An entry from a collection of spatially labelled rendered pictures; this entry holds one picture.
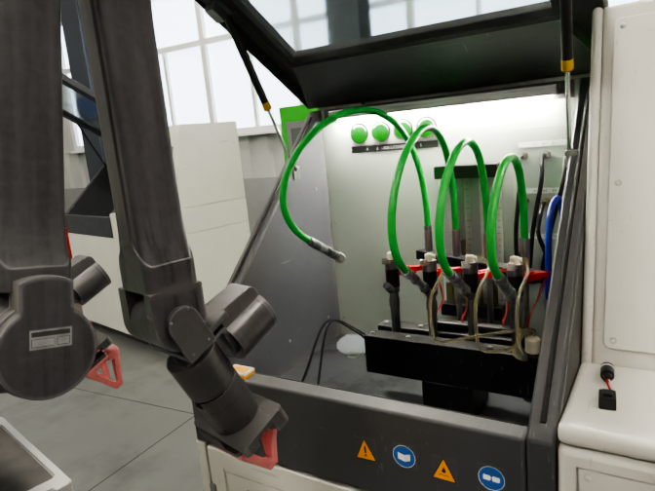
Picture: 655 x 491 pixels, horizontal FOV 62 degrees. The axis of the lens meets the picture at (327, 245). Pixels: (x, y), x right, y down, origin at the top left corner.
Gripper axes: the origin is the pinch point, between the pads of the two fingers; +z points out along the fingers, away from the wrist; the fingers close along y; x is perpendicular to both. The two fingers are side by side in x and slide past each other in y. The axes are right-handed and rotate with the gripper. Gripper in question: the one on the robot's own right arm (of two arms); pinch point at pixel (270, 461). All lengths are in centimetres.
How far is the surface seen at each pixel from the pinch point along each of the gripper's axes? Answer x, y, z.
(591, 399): -34.4, -24.4, 18.4
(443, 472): -17.8, -7.7, 23.0
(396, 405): -21.7, 1.0, 15.7
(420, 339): -40.1, 9.3, 21.3
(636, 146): -69, -24, -2
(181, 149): -164, 286, 38
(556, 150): -86, -3, 7
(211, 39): -357, 463, 8
